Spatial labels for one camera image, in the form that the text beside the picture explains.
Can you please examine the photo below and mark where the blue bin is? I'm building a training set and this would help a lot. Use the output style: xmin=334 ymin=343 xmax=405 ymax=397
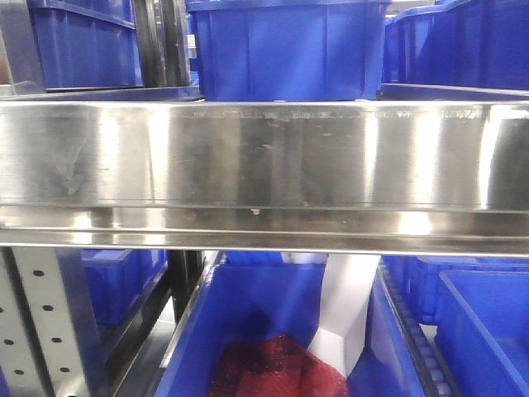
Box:
xmin=186 ymin=1 xmax=389 ymax=102
xmin=382 ymin=255 xmax=528 ymax=396
xmin=80 ymin=249 xmax=167 ymax=326
xmin=27 ymin=1 xmax=143 ymax=88
xmin=156 ymin=255 xmax=426 ymax=396
xmin=383 ymin=1 xmax=528 ymax=90

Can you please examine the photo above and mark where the blue bin lower right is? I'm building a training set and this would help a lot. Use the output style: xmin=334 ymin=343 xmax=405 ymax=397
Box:
xmin=382 ymin=255 xmax=528 ymax=396

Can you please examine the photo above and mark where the red mesh bag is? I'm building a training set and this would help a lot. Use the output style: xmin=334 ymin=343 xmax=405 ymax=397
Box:
xmin=207 ymin=333 xmax=350 ymax=396

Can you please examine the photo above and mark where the blue bin top left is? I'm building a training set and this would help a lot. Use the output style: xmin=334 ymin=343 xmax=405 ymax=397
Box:
xmin=27 ymin=1 xmax=143 ymax=88

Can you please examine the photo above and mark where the blue bin top right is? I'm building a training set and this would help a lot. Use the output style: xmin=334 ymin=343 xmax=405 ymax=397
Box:
xmin=383 ymin=1 xmax=528 ymax=90

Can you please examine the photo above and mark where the blue bin lower left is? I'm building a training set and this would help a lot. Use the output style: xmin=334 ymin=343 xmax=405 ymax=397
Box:
xmin=80 ymin=249 xmax=167 ymax=326

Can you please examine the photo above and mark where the blue bin top centre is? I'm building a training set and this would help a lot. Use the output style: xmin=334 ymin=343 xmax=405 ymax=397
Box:
xmin=186 ymin=1 xmax=389 ymax=102

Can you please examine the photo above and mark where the perforated grey shelf upright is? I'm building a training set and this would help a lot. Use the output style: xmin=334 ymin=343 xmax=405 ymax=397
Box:
xmin=1 ymin=247 xmax=111 ymax=396

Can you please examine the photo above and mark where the stainless steel shelf rail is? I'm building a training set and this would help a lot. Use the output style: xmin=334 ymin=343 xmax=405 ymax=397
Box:
xmin=1 ymin=84 xmax=528 ymax=256

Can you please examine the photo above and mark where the black shelf post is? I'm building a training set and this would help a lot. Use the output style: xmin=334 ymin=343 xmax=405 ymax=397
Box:
xmin=132 ymin=0 xmax=190 ymax=88

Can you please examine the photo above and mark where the blue bin lower centre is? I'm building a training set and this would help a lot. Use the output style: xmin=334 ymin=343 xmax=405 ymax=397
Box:
xmin=156 ymin=255 xmax=426 ymax=396

